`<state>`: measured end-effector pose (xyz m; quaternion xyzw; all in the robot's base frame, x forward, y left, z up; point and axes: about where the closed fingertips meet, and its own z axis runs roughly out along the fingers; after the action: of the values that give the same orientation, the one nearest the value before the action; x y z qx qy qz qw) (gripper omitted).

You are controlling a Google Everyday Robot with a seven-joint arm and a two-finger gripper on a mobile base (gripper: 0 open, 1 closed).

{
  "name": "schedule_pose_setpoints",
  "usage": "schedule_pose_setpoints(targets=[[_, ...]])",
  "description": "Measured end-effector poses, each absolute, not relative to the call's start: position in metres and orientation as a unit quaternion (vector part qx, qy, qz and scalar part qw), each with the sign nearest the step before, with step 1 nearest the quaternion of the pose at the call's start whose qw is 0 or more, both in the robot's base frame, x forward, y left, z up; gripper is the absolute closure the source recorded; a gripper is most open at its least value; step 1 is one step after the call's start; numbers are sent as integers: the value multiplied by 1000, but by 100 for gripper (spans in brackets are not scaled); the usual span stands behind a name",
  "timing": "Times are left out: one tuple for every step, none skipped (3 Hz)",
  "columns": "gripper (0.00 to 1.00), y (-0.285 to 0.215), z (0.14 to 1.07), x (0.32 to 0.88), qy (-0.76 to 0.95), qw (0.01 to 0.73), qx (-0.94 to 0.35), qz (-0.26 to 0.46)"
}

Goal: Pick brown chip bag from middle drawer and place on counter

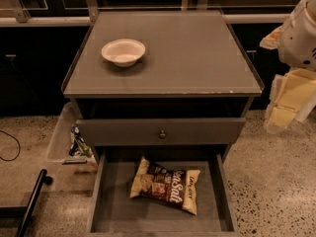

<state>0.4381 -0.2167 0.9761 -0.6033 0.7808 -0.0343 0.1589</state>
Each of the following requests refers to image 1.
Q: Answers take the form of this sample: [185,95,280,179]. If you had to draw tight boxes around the metal railing frame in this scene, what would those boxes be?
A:
[0,0,300,26]

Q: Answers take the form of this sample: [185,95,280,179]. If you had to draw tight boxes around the grey drawer cabinet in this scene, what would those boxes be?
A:
[60,10,266,237]

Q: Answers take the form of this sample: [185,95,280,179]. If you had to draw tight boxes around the white paper bowl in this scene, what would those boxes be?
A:
[101,39,146,67]

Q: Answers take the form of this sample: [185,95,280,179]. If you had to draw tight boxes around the crumpled snack wrapper in bin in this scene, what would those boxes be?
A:
[69,125,93,158]

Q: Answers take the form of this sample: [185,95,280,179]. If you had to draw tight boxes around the grey top drawer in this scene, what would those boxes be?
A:
[76,118,246,146]

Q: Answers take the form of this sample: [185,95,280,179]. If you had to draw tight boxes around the brown sea salt chip bag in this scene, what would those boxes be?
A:
[129,157,200,215]

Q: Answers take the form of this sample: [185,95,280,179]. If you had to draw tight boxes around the black floor cable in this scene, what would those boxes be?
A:
[0,129,22,162]

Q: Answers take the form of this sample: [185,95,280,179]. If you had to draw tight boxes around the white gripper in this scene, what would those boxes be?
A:
[260,0,316,134]

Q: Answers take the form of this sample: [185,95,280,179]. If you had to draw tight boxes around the open grey middle drawer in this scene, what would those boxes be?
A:
[87,146,240,237]

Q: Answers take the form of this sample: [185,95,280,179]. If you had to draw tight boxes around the clear plastic bin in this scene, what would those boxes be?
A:
[47,103,95,164]

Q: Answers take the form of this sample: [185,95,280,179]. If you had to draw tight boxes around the round metal drawer knob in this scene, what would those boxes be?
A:
[159,130,167,139]

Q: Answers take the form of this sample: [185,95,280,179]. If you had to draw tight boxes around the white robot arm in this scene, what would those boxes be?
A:
[260,0,316,134]

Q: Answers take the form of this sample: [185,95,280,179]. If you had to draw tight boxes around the black metal bar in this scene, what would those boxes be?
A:
[0,169,53,237]

